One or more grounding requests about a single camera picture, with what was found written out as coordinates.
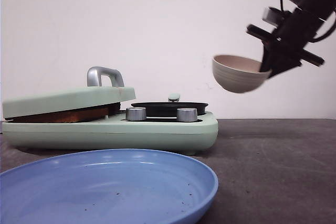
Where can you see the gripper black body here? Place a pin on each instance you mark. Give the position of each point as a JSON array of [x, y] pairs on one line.
[[290, 37]]

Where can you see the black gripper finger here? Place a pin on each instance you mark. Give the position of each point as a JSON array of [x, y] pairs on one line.
[[266, 64], [282, 65]]

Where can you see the beige ribbed ceramic bowl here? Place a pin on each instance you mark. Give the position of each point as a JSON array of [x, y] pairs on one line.
[[238, 74]]

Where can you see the white bread slice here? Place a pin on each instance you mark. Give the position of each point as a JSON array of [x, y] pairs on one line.
[[69, 116]]

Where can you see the breakfast maker hinged lid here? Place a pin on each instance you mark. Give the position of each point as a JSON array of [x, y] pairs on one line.
[[104, 86]]

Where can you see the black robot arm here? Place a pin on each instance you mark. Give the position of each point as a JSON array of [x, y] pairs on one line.
[[327, 5]]

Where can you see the mint green breakfast maker base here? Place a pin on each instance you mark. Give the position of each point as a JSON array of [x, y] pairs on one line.
[[116, 132]]

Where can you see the right silver control knob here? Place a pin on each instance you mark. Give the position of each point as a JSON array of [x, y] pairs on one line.
[[186, 115]]

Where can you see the silver control knob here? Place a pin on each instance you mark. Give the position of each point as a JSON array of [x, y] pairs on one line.
[[135, 114], [186, 115]]

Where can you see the black round frying pan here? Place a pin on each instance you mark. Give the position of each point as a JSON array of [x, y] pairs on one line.
[[169, 108]]

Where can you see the left silver control knob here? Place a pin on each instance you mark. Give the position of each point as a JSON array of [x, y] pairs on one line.
[[135, 114]]

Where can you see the blue round plate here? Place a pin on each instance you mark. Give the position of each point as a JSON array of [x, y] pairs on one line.
[[108, 186]]

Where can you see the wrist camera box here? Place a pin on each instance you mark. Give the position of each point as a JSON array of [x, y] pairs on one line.
[[272, 16]]

